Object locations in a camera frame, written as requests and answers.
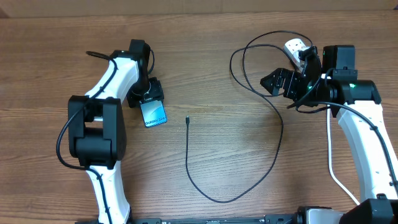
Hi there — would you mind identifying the blue Samsung Galaxy smartphone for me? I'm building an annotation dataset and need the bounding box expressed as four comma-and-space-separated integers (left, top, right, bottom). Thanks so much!
141, 100, 167, 128

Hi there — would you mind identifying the black USB charging cable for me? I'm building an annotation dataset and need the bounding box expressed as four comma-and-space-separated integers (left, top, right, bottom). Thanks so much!
185, 30, 314, 204

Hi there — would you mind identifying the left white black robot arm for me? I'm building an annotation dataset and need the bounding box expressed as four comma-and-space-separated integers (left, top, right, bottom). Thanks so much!
61, 39, 167, 223

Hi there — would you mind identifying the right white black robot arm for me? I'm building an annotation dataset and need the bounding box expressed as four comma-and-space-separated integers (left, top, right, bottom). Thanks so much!
260, 39, 397, 223

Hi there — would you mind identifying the white power strip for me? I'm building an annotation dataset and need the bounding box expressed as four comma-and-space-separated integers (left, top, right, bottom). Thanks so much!
284, 38, 308, 70

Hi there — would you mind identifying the white power strip cord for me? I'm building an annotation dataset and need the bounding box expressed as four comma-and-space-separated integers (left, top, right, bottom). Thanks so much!
325, 107, 361, 206

